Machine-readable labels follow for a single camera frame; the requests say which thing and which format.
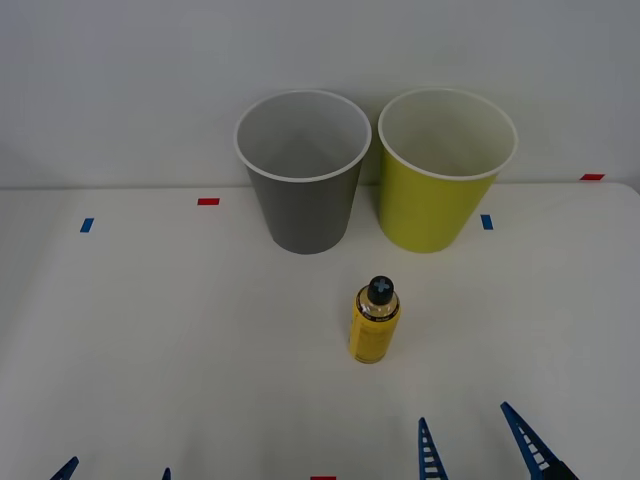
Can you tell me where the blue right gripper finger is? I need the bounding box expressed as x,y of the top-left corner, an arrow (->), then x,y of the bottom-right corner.
417,417 -> 450,480
499,401 -> 581,480

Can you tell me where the yellow bottle with black cap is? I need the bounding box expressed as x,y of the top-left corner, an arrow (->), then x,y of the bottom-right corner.
347,274 -> 403,365

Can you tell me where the yellow-green plastic bin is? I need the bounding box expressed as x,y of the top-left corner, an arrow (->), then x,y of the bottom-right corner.
377,87 -> 519,254

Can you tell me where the grey plastic bin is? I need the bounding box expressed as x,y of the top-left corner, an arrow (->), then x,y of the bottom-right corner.
232,88 -> 374,255

